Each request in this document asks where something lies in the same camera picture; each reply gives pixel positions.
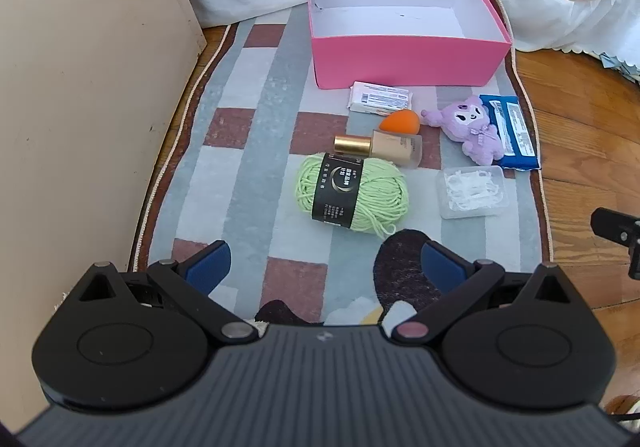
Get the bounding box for pink cardboard box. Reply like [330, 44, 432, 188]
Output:
[306, 0, 512, 90]

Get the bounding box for clear floss pick box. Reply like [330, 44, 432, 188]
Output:
[436, 165, 507, 220]

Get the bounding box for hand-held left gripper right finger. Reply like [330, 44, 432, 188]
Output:
[389, 239, 584, 344]

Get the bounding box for orange makeup sponge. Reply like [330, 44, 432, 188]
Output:
[379, 110, 422, 132]

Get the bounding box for purple plush toy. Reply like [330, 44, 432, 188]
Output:
[421, 94, 505, 166]

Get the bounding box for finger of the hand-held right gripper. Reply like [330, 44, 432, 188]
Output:
[591, 208, 640, 281]

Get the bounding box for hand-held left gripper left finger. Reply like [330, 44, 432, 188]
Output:
[66, 239, 259, 344]

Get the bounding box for white tissue packet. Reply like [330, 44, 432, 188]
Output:
[347, 80, 417, 116]

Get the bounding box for folded cardboard sheets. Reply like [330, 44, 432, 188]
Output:
[597, 50, 640, 84]

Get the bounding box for green yarn ball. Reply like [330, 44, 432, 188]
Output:
[295, 152, 409, 234]

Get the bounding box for checked grey and brown rug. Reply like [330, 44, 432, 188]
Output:
[127, 0, 553, 328]

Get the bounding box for foundation bottle with gold cap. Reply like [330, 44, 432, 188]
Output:
[333, 128, 424, 170]

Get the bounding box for blue wipes packet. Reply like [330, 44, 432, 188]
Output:
[479, 94, 542, 171]

